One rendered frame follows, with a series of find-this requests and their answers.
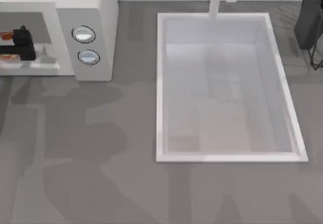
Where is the orange rimmed plate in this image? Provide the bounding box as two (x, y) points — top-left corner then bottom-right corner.
(0, 31), (19, 60)

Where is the large round microwave knob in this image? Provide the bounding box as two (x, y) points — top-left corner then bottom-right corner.
(71, 25), (96, 44)

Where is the small round microwave knob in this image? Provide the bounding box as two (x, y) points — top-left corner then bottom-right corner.
(77, 49), (101, 65)

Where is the pale microwave oven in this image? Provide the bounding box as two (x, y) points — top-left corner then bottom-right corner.
(0, 0), (119, 82)

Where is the white sink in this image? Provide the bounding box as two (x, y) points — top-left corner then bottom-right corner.
(155, 12), (309, 163)

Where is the black wire rack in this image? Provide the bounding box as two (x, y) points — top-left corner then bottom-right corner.
(293, 0), (323, 71)

